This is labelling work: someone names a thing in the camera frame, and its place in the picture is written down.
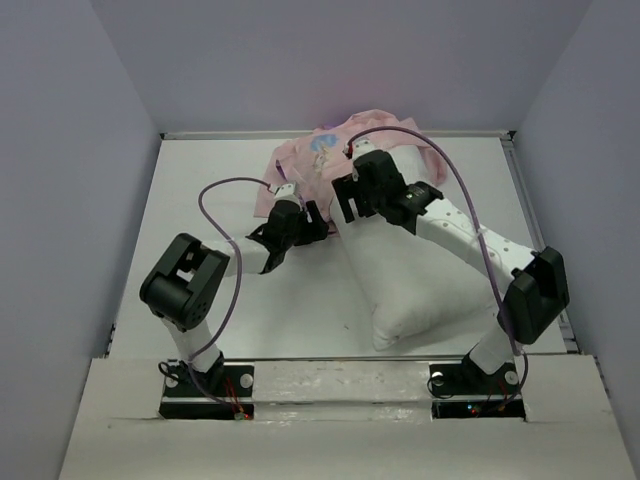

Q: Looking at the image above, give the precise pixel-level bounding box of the aluminium table rail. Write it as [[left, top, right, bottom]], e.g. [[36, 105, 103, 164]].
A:
[[159, 128, 516, 141], [500, 130, 582, 354]]

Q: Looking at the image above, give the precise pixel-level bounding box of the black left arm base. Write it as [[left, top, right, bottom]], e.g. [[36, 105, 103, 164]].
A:
[[158, 359, 255, 421]]

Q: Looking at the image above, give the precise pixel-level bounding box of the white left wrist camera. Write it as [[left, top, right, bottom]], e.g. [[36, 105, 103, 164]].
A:
[[274, 182, 303, 207]]

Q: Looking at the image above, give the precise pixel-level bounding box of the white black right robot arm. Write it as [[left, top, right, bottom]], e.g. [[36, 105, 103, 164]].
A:
[[333, 149, 569, 392]]

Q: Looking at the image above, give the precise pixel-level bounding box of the aluminium back table rail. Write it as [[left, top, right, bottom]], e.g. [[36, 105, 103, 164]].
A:
[[159, 128, 516, 141]]

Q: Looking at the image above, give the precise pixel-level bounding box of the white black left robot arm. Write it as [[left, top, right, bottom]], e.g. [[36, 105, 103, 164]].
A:
[[139, 200, 329, 395]]

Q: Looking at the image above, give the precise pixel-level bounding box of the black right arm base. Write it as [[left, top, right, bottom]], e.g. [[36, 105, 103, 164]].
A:
[[426, 354, 530, 420]]

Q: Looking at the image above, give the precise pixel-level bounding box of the pink printed pillowcase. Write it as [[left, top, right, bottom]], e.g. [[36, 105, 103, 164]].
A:
[[263, 110, 448, 222]]

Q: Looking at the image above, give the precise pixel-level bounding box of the white pillow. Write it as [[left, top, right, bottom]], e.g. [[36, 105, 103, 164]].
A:
[[327, 143, 506, 351]]

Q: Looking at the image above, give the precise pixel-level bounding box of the aluminium right table rail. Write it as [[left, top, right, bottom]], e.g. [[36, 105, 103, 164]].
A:
[[500, 130, 582, 354]]

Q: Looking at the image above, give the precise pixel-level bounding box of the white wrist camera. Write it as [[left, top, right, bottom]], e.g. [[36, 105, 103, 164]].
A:
[[343, 138, 376, 161], [274, 182, 303, 207]]

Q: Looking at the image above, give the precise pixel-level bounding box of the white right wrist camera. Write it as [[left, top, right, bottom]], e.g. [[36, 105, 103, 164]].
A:
[[343, 138, 376, 161]]

